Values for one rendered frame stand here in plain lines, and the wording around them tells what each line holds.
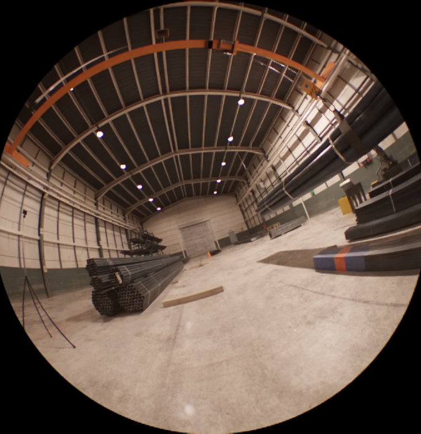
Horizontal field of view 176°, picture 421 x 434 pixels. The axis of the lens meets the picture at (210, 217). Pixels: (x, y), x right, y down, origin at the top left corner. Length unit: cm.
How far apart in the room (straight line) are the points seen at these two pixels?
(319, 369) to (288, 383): 15
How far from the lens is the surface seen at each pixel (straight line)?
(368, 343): 91
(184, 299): 225
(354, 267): 153
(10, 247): 883
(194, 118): 1134
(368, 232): 231
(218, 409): 82
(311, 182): 229
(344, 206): 554
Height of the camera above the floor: 73
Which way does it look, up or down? 12 degrees up
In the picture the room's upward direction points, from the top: 19 degrees counter-clockwise
